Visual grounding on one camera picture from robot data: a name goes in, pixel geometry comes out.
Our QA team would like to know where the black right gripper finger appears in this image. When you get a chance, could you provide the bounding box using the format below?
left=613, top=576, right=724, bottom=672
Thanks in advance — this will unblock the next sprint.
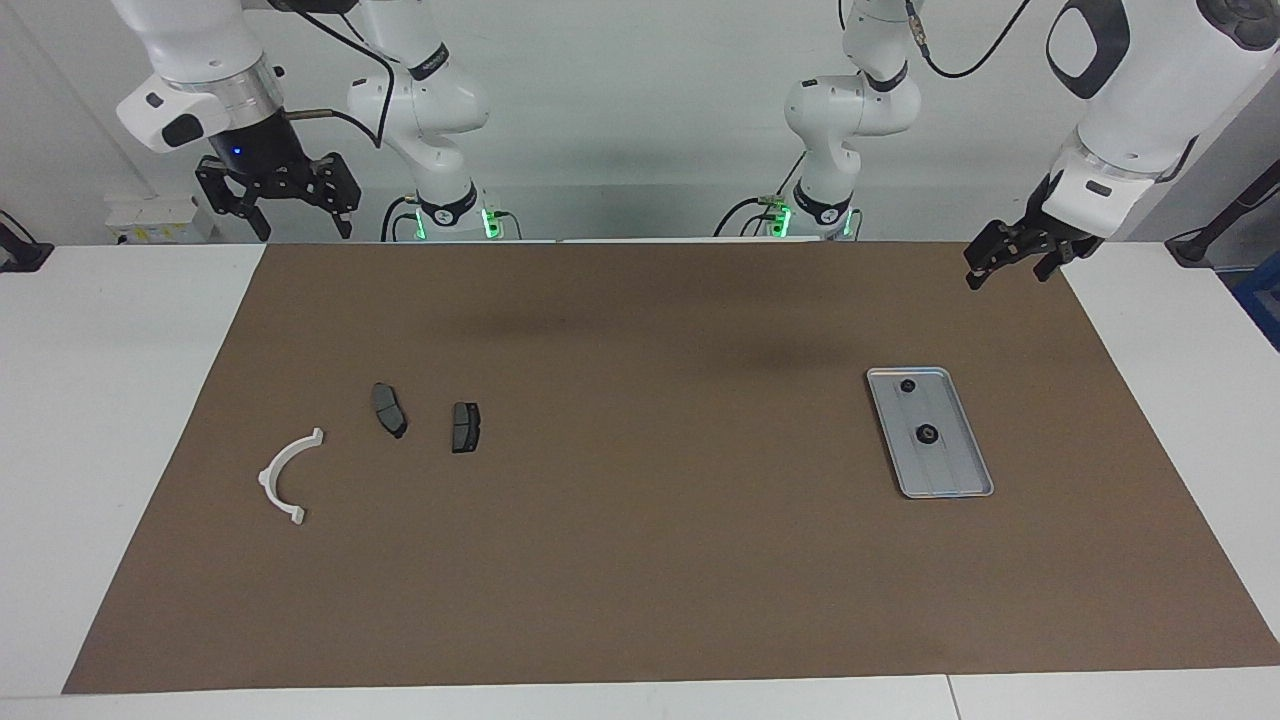
left=308, top=152, right=362, bottom=240
left=195, top=157, right=273, bottom=242

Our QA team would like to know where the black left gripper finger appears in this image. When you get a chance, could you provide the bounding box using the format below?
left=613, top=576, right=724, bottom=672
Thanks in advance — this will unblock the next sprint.
left=964, top=221, right=1037, bottom=292
left=1033, top=243, right=1088, bottom=282

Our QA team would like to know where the silver metal tray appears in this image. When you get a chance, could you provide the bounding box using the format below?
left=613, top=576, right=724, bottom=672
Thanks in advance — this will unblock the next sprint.
left=866, top=366, right=995, bottom=499

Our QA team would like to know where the white box with yellow labels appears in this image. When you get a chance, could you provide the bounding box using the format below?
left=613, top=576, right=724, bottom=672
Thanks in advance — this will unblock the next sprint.
left=104, top=194, right=217, bottom=247

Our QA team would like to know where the black stand with pole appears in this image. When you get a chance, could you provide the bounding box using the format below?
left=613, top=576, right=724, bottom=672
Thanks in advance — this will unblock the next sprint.
left=1165, top=160, right=1280, bottom=267

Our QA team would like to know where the blue crate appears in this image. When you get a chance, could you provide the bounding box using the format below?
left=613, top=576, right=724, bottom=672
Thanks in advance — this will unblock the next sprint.
left=1232, top=264, right=1280, bottom=351

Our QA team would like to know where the dark grey curved brake pad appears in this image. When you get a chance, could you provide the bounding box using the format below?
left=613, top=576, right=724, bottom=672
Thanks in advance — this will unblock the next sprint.
left=371, top=382, right=409, bottom=440

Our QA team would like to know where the brown table mat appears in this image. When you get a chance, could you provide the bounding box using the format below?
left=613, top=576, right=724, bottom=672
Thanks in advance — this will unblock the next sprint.
left=62, top=242, right=1280, bottom=694

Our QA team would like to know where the black right base cable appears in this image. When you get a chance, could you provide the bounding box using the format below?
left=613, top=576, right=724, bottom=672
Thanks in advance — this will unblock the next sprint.
left=379, top=195, right=426, bottom=242

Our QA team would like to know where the black base cable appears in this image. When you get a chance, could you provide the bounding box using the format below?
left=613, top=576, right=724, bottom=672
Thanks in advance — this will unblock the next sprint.
left=713, top=150, right=807, bottom=239
left=379, top=195, right=426, bottom=242

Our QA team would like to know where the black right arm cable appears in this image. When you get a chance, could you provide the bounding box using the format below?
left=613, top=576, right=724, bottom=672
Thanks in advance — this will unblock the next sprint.
left=265, top=0, right=397, bottom=151

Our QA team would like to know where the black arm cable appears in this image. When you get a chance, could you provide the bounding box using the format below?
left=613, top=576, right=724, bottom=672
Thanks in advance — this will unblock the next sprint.
left=265, top=0, right=397, bottom=151
left=905, top=0, right=1036, bottom=81

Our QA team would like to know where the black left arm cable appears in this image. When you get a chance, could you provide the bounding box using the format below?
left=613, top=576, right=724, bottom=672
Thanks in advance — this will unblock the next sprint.
left=905, top=0, right=1036, bottom=81

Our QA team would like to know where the black clamp mount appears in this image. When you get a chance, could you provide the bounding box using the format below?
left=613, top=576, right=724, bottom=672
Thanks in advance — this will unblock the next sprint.
left=0, top=209, right=54, bottom=274

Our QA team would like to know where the black left base cable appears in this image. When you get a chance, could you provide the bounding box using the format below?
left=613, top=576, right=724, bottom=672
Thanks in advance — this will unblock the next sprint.
left=713, top=150, right=807, bottom=239

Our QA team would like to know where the white half ring clamp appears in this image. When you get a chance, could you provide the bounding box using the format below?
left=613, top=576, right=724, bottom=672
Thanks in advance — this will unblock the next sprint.
left=257, top=427, right=326, bottom=526

